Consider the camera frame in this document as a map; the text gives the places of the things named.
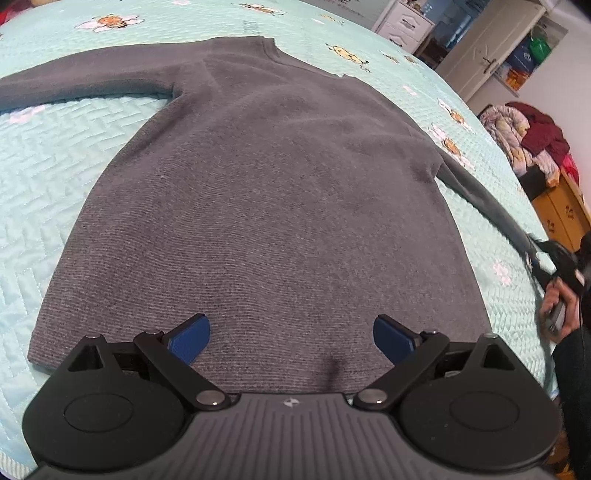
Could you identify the wooden dresser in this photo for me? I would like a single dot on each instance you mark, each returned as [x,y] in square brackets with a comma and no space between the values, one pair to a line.
[563,212]

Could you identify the pink garment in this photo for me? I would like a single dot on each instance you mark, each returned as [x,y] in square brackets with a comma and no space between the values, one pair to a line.
[570,168]

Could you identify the green plastic bag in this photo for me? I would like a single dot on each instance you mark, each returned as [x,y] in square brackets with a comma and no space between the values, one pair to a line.
[540,50]

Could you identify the light green printed bedspread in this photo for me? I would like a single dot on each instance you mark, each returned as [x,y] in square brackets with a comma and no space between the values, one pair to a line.
[46,184]

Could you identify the person's right forearm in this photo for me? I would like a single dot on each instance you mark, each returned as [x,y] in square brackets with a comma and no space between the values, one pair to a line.
[572,392]

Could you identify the white door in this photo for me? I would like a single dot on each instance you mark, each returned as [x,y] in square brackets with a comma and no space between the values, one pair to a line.
[485,46]

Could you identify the white drawer cabinet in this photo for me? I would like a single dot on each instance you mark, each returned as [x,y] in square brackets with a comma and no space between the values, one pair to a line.
[401,25]

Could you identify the orange packets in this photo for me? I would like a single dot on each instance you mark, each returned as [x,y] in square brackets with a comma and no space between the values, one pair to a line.
[516,79]

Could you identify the grey sweater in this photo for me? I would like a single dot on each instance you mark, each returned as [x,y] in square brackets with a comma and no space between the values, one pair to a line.
[277,207]

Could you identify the sliding door wardrobe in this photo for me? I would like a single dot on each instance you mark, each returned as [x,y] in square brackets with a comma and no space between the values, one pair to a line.
[351,7]

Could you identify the pile of clothes and quilt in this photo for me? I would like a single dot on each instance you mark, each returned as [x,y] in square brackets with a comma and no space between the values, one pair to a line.
[505,134]

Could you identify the person's right hand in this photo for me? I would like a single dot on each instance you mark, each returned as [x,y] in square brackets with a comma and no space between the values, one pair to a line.
[572,314]

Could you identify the blue bag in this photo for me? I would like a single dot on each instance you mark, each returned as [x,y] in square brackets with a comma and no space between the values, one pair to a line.
[521,57]

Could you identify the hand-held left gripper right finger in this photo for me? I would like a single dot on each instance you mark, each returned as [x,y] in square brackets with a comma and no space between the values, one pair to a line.
[392,337]

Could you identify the dark red garment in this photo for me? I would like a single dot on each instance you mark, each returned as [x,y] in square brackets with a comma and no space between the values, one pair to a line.
[545,136]

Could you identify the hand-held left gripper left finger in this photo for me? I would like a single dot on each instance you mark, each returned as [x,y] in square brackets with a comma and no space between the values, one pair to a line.
[191,334]

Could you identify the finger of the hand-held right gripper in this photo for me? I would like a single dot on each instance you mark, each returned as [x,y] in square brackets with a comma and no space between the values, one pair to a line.
[538,265]

